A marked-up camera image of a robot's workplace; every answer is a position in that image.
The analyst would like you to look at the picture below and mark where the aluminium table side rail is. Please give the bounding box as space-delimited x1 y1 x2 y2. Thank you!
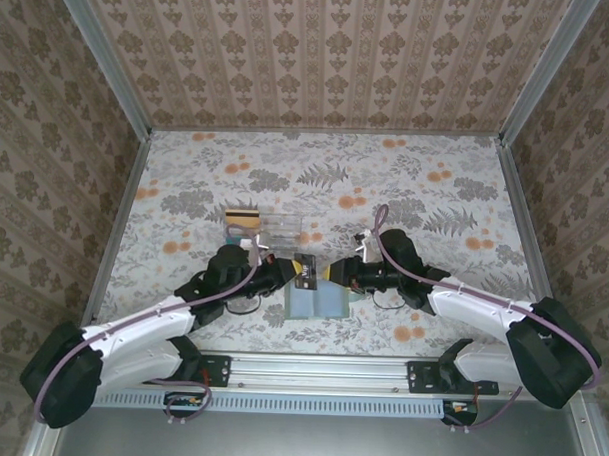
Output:
80 129 154 329
495 142 560 304

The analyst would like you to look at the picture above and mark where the green card holder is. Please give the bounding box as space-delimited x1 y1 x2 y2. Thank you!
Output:
283 278 369 325

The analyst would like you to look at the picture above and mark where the thin black right gripper cable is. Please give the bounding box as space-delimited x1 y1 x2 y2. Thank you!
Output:
371 289 409 314

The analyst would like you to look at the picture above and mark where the clear acrylic card organizer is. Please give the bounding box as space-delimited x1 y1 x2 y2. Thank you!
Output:
222 207 307 250

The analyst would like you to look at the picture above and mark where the aluminium frame post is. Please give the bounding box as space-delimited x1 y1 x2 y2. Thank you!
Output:
500 0 605 149
43 0 158 142

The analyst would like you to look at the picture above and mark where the aluminium table back rail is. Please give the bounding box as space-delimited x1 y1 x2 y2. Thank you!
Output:
148 121 507 145

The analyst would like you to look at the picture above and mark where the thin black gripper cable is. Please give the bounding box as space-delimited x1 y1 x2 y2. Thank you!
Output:
225 292 264 319
371 289 409 314

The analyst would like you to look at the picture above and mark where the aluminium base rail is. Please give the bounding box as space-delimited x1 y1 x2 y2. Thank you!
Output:
53 342 592 403

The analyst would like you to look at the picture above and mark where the orange card with black stripe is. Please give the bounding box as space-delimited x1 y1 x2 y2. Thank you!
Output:
223 209 262 228

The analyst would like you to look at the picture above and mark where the thin black left gripper cable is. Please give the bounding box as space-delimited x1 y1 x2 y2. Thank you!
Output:
225 292 264 319

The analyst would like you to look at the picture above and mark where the grey metal sheet panel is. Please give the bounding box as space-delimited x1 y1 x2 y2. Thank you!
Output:
50 403 592 456

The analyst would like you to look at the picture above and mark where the black card white print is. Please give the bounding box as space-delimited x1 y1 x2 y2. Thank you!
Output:
292 253 320 293

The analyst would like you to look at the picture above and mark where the slotted white cable duct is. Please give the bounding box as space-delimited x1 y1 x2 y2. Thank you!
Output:
70 388 482 422

